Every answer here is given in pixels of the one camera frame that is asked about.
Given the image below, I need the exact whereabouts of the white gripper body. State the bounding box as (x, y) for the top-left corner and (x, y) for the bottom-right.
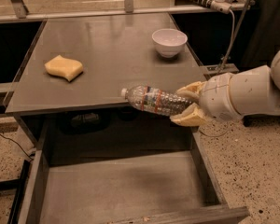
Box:
(199, 73), (243, 122)

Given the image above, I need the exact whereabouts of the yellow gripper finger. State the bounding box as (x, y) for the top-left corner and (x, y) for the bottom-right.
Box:
(175, 81), (205, 103)
(170, 104), (207, 127)

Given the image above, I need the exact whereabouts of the clear plastic water bottle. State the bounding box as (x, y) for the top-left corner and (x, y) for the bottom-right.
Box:
(120, 85), (192, 117)

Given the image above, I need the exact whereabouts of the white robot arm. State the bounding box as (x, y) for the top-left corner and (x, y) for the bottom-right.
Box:
(170, 50), (280, 127)

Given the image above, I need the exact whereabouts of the grey open top drawer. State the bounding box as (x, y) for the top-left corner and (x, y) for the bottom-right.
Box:
(19, 119), (249, 224)

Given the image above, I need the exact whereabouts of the grey cabinet counter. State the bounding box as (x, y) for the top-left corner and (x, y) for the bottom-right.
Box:
(7, 13), (205, 119)

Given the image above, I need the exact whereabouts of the white bowl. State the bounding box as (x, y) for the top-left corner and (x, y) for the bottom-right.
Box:
(152, 28), (188, 58)

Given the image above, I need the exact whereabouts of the dark cabinet at right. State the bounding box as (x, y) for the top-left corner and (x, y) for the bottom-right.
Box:
(237, 0), (280, 70)

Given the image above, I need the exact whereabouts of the yellow sponge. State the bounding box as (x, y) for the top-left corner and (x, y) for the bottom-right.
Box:
(45, 55), (83, 82)

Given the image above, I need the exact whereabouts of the white flexible-handle device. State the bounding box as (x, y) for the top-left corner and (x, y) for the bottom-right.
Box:
(190, 0), (231, 14)

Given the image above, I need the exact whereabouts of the metal frame rail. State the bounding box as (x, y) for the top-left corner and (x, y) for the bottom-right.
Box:
(0, 0), (256, 24)

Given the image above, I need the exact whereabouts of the black floor cable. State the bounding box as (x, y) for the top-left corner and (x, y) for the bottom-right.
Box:
(0, 128), (35, 162)

